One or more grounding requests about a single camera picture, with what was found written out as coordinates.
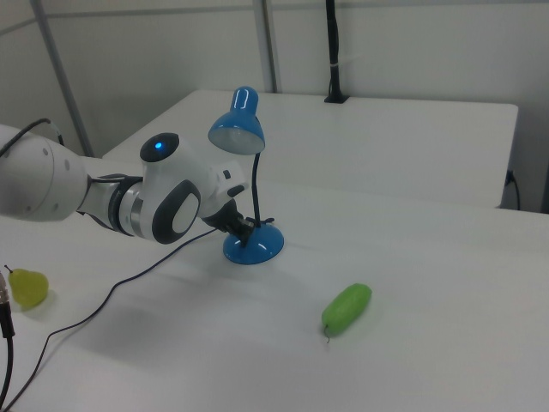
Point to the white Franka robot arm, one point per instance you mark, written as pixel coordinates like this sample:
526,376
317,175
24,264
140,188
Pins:
171,189

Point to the yellow-green pear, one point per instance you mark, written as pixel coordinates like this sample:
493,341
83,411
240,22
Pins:
30,289

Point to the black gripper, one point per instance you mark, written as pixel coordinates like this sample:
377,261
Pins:
223,216

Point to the blue desk lamp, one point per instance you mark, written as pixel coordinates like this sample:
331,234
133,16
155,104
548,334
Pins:
257,246

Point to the green cucumber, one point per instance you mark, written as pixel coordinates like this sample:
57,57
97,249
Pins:
347,308

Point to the black clamped pole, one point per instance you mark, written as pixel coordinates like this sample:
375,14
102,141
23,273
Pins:
334,51

